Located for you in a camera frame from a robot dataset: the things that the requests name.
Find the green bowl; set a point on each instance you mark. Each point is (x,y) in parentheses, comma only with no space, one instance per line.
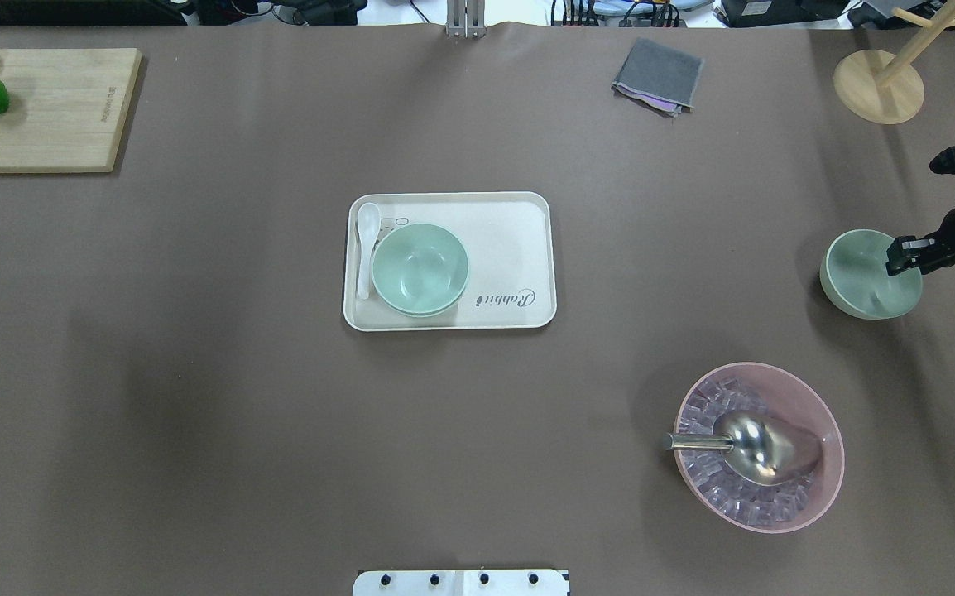
(854,278)
(421,260)
(420,307)

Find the bamboo cutting board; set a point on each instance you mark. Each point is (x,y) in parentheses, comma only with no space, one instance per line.
(68,108)

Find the wooden mug tree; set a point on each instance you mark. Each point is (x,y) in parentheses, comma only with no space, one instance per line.
(883,87)

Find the pink bowl with ice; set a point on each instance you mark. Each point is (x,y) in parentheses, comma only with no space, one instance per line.
(764,388)

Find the metal ice scoop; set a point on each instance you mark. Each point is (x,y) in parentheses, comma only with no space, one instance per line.
(758,447)

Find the grey folded cloth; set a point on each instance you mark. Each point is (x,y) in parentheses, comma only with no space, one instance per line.
(660,77)

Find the white ceramic spoon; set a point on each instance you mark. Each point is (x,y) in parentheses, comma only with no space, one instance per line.
(369,224)

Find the cream rabbit serving tray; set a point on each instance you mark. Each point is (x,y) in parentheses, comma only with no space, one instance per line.
(508,236)

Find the green bowl on tray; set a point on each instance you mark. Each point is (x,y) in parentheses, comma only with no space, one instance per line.
(420,307)

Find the aluminium frame post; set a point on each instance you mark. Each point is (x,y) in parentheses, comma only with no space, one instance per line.
(465,19)

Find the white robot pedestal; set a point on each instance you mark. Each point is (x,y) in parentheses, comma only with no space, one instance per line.
(463,582)

